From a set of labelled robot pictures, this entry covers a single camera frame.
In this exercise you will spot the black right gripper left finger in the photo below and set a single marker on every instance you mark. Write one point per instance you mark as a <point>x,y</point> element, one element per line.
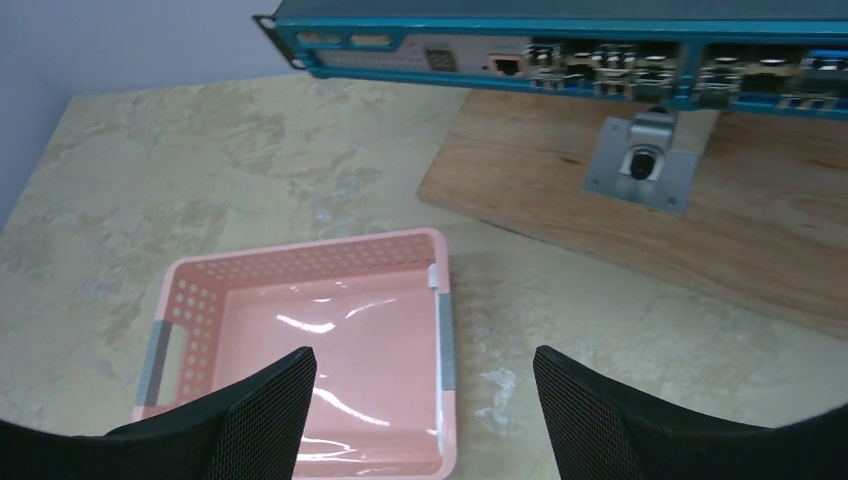
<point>251,429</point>

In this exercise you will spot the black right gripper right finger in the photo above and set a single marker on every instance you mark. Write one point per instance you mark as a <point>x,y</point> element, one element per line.
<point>600,428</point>

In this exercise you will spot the pink plastic basket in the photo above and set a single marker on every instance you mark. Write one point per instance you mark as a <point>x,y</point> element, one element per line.
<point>375,309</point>

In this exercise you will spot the wooden base board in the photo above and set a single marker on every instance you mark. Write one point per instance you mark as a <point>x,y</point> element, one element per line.
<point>765,226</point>

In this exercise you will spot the metal stand bracket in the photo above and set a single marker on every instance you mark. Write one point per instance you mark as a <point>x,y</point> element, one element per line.
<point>650,159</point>

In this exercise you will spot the blue network switch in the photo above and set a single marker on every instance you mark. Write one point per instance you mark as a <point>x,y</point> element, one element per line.
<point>780,57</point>

